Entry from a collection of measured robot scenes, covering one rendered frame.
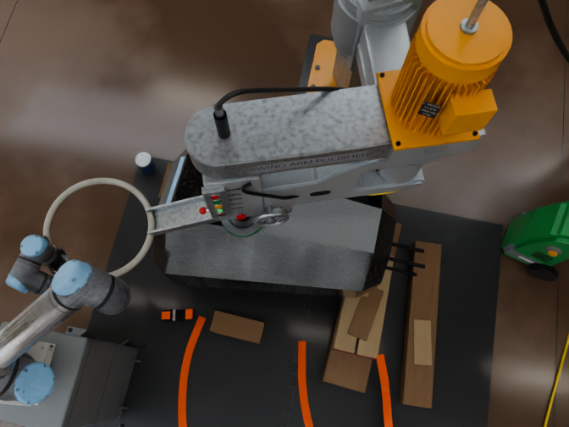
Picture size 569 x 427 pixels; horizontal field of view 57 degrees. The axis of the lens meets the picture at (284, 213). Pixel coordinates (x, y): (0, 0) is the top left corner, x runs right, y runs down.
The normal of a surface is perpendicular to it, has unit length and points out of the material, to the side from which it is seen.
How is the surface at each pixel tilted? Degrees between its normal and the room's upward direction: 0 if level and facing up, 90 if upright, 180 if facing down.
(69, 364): 0
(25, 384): 51
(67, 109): 0
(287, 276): 45
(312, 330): 0
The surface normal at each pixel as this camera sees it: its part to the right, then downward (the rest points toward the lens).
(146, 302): 0.00, -0.30
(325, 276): -0.12, 0.44
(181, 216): -0.26, -0.26
